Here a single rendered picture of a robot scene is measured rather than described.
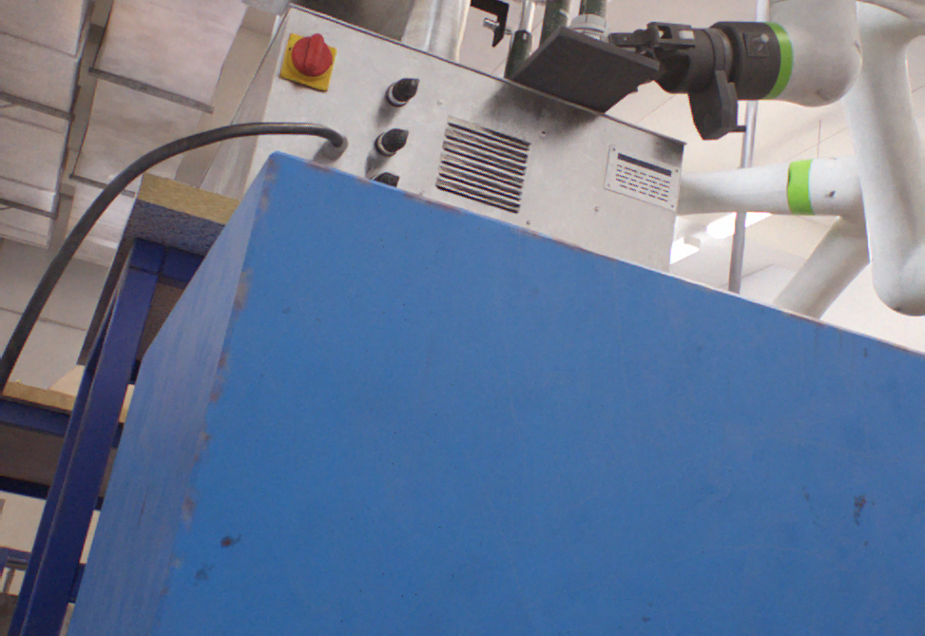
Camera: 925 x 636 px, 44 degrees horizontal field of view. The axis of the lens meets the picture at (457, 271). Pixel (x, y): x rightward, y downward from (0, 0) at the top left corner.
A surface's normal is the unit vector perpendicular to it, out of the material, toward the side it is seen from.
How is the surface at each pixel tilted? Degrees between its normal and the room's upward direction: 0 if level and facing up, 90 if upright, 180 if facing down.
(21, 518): 90
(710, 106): 110
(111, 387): 90
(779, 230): 90
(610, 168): 90
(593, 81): 180
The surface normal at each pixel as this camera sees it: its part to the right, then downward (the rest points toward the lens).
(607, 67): -0.17, 0.93
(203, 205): 0.36, -0.26
